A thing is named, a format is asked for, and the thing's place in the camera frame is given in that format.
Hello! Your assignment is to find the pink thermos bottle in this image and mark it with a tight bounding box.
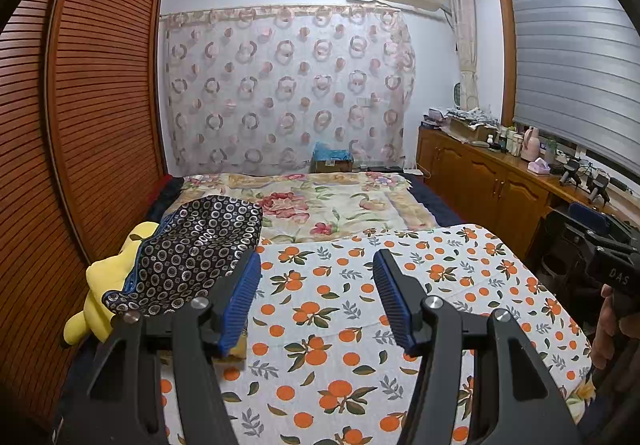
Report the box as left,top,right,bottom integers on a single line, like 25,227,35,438
522,126,540,161

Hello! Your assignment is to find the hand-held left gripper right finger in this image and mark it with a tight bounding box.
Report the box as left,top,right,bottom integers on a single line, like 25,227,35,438
372,249,583,445

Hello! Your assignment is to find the open cardboard box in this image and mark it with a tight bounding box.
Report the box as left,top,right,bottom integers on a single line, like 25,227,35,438
447,115,496,142

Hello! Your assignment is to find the dark cloth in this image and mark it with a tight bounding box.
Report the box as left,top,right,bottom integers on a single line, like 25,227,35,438
150,175,183,207

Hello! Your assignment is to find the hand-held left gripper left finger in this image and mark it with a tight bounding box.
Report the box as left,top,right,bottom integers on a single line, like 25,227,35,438
52,250,263,445

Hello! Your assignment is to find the wooden louvered wardrobe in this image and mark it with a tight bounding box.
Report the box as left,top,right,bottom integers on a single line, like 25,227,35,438
0,0,171,431

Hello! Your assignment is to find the yellow plush toy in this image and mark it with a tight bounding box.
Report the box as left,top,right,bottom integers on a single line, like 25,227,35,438
62,222,161,346

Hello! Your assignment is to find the person's right hand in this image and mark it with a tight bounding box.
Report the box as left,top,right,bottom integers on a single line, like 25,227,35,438
592,284,632,368

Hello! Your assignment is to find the navy circle-print shirt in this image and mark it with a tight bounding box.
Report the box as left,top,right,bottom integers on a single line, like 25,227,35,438
102,195,265,316

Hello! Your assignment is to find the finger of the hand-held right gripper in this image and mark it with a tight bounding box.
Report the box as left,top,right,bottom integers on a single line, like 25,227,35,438
567,202,636,238
560,222,626,258

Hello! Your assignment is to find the wooden sideboard cabinet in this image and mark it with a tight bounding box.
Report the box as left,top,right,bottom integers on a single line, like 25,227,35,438
416,125,640,286

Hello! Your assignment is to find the navy blanket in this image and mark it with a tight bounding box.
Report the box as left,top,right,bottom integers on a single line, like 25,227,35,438
407,175,463,228

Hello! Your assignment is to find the orange-print bedsheet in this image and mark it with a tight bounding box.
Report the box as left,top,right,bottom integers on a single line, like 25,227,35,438
160,224,598,445

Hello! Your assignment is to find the circle-patterned sheer curtain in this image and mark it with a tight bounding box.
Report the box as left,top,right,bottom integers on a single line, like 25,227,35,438
159,4,417,176

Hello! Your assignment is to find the beige window curtain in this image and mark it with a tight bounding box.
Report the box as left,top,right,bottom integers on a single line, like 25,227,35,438
445,0,481,111

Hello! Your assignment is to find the grey window blind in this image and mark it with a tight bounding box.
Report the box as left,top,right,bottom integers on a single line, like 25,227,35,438
505,0,640,161

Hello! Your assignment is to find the wooden window frame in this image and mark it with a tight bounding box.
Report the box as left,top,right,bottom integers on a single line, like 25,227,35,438
495,0,591,127

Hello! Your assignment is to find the floral blanket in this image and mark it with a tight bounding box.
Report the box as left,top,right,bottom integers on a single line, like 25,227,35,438
172,172,438,246

